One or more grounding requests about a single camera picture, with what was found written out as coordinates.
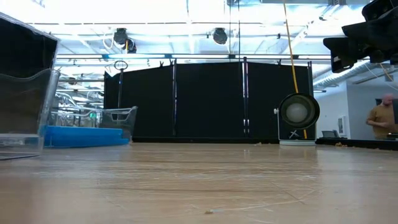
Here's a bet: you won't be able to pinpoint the black ceiling spotlight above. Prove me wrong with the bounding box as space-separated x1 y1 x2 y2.
112 27 137 54
212 27 229 46

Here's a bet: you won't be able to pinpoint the person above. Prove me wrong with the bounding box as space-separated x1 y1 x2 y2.
365 93 398 141

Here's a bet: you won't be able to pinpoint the ring light stand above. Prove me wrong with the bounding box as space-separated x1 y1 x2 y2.
113 59 129 110

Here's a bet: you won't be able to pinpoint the black aluminium table frame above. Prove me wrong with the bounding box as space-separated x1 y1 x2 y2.
130 136 398 152

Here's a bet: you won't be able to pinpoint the clear black-tray CD jewel case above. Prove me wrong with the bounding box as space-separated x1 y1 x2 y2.
0 12 59 135

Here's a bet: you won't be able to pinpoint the white spot lamp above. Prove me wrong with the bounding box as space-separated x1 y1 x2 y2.
273 91 321 147

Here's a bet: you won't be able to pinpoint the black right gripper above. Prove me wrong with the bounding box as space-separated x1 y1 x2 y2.
322 8 398 75

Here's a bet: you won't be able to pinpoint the yellow cable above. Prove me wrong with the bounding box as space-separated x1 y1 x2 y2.
282 0 308 140

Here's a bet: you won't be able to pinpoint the framed wall picture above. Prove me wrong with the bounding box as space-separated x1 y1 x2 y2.
337 115 346 135

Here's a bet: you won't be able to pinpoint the black partition curtain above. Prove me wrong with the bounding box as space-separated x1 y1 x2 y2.
103 60 314 144

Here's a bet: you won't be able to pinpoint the clear plastic bin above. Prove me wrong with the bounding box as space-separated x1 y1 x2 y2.
0 68 62 161
48 105 139 147

